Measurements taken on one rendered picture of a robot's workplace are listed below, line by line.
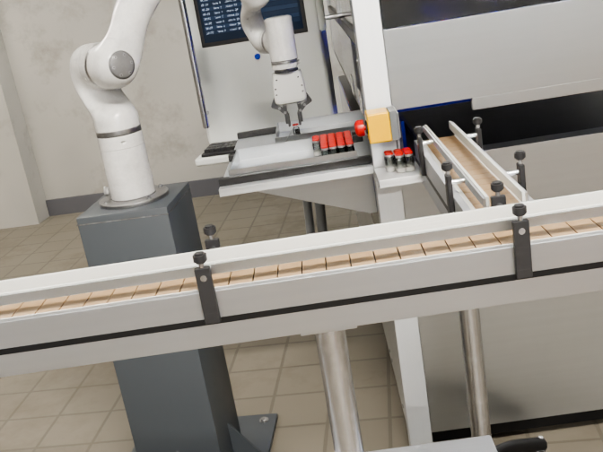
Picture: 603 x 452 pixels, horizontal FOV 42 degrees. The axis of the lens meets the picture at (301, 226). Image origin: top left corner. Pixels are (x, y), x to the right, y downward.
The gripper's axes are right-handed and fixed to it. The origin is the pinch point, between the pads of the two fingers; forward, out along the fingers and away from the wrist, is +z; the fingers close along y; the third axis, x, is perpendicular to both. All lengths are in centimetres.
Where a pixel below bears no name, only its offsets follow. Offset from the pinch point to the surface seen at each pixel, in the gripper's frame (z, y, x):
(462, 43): -20, -45, 52
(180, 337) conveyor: 8, 18, 134
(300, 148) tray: 5.6, -1.0, 19.5
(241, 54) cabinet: -18, 17, -51
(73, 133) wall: 36, 165, -301
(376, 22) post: -28, -25, 52
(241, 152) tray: 4.2, 16.1, 19.3
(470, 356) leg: 52, -35, 73
